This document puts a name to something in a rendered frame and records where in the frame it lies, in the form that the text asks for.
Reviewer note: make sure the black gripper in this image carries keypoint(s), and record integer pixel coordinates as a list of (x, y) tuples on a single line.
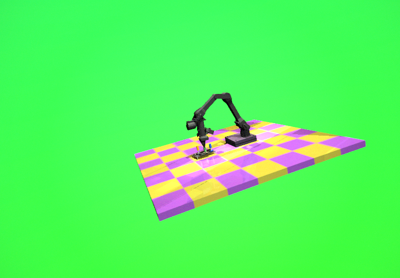
[(202, 135)]

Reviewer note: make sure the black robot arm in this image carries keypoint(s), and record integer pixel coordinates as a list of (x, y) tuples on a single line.
[(198, 120)]

